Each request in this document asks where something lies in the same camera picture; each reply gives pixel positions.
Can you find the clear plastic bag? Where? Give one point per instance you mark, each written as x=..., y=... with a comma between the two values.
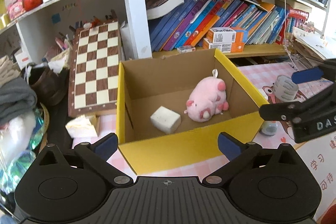
x=18, y=150

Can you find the row of colourful books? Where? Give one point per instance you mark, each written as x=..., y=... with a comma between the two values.
x=210, y=19

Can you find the thick dark book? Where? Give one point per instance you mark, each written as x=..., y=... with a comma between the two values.
x=162, y=6

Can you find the white wooden bookshelf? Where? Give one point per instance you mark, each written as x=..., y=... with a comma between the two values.
x=132, y=16

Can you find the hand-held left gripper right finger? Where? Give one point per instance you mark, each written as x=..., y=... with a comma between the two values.
x=227, y=145

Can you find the white layered paper stack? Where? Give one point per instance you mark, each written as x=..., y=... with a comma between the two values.
x=81, y=127

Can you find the grey folded cloth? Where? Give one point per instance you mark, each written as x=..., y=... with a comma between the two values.
x=15, y=100

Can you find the brown white chessboard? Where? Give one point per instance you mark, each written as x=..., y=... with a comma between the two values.
x=94, y=69

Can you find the yellow cardboard box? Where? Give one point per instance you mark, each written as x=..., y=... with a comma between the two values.
x=170, y=155

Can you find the pink cartoon desk mat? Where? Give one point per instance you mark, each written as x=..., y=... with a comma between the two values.
x=249, y=71

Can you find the white foam block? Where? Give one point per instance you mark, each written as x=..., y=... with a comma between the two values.
x=165, y=119

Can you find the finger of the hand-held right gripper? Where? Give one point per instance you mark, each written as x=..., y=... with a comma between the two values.
x=278, y=111
x=307, y=75

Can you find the orange white box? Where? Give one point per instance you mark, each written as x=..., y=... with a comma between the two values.
x=223, y=36
x=220, y=47

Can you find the dark brown shoe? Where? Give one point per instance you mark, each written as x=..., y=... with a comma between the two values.
x=47, y=85

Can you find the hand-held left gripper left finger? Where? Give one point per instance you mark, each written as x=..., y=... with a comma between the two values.
x=106, y=146

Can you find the pink plush pig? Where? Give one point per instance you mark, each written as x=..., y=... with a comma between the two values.
x=204, y=98

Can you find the stack of papers and booklets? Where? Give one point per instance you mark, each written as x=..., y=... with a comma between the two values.
x=312, y=45

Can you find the small white red box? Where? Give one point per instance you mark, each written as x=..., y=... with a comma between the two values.
x=186, y=49

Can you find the clear tape roll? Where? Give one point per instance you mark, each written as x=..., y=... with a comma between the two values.
x=284, y=90

